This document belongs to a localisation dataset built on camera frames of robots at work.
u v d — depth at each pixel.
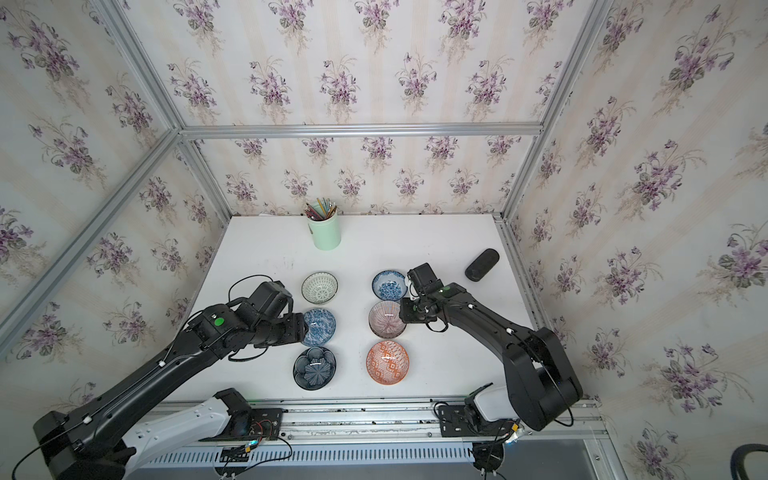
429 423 0.75
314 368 0.81
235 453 0.71
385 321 0.88
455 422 0.73
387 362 0.82
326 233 1.04
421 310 0.66
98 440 0.38
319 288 0.98
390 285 0.98
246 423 0.67
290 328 0.65
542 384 0.42
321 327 0.89
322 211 1.06
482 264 1.02
